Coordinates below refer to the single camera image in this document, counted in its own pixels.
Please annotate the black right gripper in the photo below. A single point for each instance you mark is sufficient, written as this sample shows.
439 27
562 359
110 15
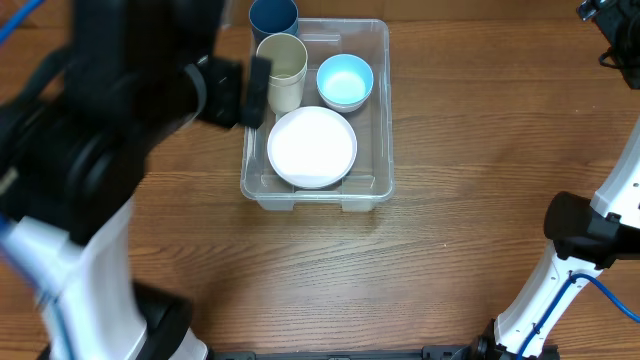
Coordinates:
603 14

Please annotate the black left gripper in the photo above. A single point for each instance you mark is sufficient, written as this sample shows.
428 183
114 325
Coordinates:
228 102

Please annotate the cream plastic cup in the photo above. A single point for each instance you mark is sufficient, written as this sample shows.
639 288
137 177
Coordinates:
284 99
289 58

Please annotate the white pink plastic plate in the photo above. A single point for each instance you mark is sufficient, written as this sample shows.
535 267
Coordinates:
312 147

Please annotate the blue plastic cup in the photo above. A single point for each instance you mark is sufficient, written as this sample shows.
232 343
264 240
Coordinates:
268 17

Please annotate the light blue plastic bowl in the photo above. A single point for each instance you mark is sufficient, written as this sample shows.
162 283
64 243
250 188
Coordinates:
345 79

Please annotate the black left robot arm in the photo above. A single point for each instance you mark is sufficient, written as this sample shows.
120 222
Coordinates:
74 144

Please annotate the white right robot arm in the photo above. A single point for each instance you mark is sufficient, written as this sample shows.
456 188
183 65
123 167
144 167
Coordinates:
584 237

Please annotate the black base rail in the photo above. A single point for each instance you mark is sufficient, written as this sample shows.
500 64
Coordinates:
439 352

